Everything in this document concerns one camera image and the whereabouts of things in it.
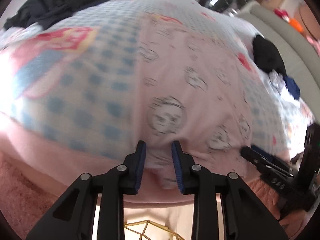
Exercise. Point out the grey padded headboard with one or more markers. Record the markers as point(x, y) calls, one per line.
point(287, 35)

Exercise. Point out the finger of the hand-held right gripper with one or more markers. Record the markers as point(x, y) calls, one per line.
point(262, 151)
point(252, 153)

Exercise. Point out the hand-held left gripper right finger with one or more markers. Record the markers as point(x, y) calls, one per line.
point(177, 165)

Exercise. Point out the black crumpled garment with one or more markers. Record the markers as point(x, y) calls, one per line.
point(50, 2)

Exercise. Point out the blue checkered cartoon blanket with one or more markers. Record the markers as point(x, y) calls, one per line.
point(62, 80)

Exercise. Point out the white folded garment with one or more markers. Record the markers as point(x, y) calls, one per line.
point(277, 81)

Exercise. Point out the pink cartoon print pants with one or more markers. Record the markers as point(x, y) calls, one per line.
point(187, 92)

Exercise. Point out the navy folded garment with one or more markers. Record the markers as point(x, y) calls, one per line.
point(292, 87)

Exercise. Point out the orange plush toy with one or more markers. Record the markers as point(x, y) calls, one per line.
point(297, 24)

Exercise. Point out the red plush toy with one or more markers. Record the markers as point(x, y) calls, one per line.
point(281, 13)

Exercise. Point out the black folded cloth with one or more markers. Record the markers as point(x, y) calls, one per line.
point(266, 52)

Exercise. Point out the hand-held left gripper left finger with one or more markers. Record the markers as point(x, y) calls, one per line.
point(141, 165)

